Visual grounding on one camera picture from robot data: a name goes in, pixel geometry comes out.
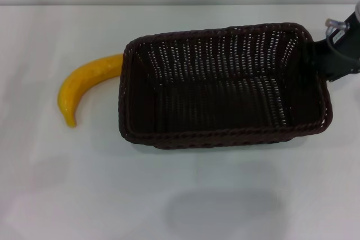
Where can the yellow banana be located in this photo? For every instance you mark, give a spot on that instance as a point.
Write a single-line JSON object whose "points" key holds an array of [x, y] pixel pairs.
{"points": [[84, 78]]}

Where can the dark brown woven basket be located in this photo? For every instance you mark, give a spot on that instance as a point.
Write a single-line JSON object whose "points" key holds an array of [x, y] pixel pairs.
{"points": [[225, 94]]}

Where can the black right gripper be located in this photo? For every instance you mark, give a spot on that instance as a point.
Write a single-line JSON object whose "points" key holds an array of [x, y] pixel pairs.
{"points": [[344, 51]]}

